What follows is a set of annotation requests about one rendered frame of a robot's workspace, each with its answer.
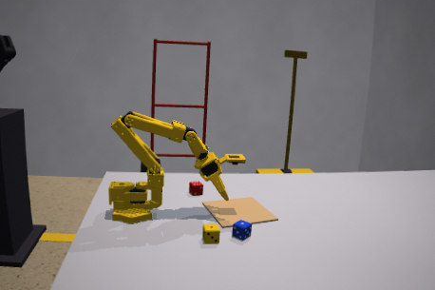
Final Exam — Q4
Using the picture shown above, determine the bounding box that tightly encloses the tan mat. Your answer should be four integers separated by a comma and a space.
202, 197, 278, 228

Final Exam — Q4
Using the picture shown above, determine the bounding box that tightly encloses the red die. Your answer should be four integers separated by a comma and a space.
189, 182, 203, 196

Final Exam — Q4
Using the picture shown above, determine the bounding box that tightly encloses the yellow die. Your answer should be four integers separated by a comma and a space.
202, 224, 220, 243

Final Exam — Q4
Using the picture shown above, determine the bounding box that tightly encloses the blue die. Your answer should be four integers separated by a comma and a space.
232, 220, 252, 241

